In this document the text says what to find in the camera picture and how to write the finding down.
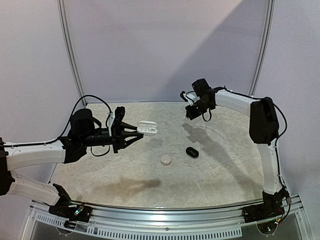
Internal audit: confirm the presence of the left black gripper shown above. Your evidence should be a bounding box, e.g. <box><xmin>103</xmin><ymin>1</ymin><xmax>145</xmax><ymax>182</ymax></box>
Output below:
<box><xmin>80</xmin><ymin>122</ymin><xmax>143</xmax><ymax>154</ymax></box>

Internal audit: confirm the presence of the white earbud charging case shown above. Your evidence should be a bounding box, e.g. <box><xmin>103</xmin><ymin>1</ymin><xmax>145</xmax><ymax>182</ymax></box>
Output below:
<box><xmin>136</xmin><ymin>120</ymin><xmax>158</xmax><ymax>136</ymax></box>

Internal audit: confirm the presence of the black earbud charging case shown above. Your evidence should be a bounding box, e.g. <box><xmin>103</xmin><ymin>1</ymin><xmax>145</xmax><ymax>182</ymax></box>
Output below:
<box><xmin>185</xmin><ymin>146</ymin><xmax>199</xmax><ymax>159</ymax></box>

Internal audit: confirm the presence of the pink earbud charging case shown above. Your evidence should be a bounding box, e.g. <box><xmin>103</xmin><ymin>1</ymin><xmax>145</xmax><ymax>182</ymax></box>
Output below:
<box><xmin>160</xmin><ymin>154</ymin><xmax>172</xmax><ymax>166</ymax></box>

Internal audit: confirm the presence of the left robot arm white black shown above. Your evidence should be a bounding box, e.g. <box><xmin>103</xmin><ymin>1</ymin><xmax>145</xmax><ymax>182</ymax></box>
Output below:
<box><xmin>0</xmin><ymin>106</ymin><xmax>144</xmax><ymax>223</ymax></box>

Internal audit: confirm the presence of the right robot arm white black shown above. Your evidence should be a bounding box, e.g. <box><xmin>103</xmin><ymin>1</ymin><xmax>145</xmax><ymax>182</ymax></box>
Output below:
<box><xmin>180</xmin><ymin>78</ymin><xmax>290</xmax><ymax>226</ymax></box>

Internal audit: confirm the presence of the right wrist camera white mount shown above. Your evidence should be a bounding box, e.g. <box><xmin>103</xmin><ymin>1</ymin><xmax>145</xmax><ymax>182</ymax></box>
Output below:
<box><xmin>180</xmin><ymin>91</ymin><xmax>199</xmax><ymax>106</ymax></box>

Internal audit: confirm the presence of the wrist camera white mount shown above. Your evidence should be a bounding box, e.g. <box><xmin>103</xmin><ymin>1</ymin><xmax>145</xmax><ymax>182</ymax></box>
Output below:
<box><xmin>106</xmin><ymin>106</ymin><xmax>125</xmax><ymax>136</ymax></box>
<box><xmin>180</xmin><ymin>91</ymin><xmax>199</xmax><ymax>106</ymax></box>

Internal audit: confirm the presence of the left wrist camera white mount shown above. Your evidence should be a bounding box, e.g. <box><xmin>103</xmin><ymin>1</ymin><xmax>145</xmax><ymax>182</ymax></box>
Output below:
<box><xmin>106</xmin><ymin>106</ymin><xmax>125</xmax><ymax>136</ymax></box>

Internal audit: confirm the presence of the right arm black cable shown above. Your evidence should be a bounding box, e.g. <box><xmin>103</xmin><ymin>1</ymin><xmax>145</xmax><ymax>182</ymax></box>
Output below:
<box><xmin>202</xmin><ymin>86</ymin><xmax>291</xmax><ymax>216</ymax></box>

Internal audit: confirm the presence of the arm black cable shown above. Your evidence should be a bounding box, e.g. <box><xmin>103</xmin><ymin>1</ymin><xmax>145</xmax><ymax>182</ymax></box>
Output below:
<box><xmin>4</xmin><ymin>94</ymin><xmax>113</xmax><ymax>156</ymax></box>
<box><xmin>202</xmin><ymin>86</ymin><xmax>291</xmax><ymax>216</ymax></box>

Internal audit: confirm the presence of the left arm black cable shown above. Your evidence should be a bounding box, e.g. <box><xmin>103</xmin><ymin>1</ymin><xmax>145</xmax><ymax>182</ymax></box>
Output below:
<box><xmin>4</xmin><ymin>94</ymin><xmax>113</xmax><ymax>156</ymax></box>

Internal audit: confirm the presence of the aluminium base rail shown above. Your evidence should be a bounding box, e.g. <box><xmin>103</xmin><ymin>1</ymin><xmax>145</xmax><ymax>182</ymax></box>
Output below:
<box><xmin>22</xmin><ymin>195</ymin><xmax>313</xmax><ymax>240</ymax></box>

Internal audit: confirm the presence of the right aluminium corner post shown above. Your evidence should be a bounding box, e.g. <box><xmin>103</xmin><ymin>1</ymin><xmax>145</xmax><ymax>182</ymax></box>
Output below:
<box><xmin>248</xmin><ymin>0</ymin><xmax>275</xmax><ymax>97</ymax></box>

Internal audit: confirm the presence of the aluminium corner post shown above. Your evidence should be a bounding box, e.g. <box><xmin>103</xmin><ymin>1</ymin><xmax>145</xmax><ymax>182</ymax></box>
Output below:
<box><xmin>248</xmin><ymin>0</ymin><xmax>275</xmax><ymax>97</ymax></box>
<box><xmin>57</xmin><ymin>0</ymin><xmax>85</xmax><ymax>97</ymax></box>

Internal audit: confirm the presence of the left aluminium corner post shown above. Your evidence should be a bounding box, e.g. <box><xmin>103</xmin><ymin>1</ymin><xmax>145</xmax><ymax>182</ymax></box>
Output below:
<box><xmin>57</xmin><ymin>0</ymin><xmax>85</xmax><ymax>97</ymax></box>

